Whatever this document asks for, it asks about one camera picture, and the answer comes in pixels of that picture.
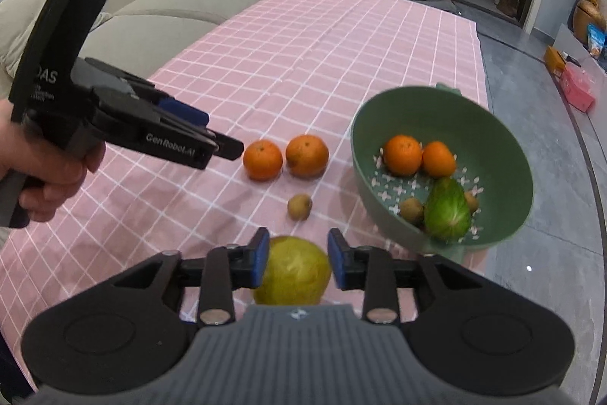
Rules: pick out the green cucumber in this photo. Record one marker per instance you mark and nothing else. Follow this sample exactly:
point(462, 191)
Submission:
point(447, 211)

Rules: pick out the green colander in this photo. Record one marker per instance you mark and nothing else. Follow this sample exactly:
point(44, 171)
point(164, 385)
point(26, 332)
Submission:
point(498, 158)

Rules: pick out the pink checked tablecloth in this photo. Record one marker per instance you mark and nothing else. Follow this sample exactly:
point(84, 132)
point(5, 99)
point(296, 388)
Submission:
point(294, 68)

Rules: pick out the pink box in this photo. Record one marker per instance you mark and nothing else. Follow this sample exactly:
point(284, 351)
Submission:
point(577, 88)

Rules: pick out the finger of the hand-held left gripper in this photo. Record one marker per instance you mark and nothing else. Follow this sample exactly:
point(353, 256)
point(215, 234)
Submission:
point(186, 111)
point(227, 145)

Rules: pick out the golden vase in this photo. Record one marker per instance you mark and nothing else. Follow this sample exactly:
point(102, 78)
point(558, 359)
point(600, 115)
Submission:
point(584, 20)

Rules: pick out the beige cushion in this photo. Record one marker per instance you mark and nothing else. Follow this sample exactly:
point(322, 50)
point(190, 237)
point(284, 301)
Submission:
point(23, 16)

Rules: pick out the blue snack bag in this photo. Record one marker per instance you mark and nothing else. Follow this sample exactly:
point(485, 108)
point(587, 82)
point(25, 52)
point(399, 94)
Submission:
point(597, 40)

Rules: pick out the beige sofa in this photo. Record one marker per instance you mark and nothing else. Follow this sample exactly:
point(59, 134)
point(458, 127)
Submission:
point(189, 11)

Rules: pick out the orange box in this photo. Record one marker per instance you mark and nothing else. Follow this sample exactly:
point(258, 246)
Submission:
point(555, 61)

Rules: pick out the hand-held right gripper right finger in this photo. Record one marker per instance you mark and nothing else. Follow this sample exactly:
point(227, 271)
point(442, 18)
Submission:
point(335, 259)

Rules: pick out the yellow-green mango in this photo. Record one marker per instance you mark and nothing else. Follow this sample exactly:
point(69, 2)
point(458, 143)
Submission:
point(294, 272)

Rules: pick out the brown longan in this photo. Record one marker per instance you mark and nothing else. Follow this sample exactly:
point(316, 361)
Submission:
point(472, 202)
point(411, 210)
point(299, 207)

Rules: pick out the orange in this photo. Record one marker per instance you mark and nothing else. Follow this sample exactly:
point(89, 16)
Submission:
point(307, 156)
point(402, 155)
point(440, 159)
point(263, 160)

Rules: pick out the grey low cabinet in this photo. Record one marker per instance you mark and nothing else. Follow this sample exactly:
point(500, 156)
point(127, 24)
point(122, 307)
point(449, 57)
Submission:
point(593, 68)

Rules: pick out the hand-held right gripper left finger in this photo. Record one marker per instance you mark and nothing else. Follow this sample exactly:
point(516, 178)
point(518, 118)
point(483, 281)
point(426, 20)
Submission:
point(261, 254)

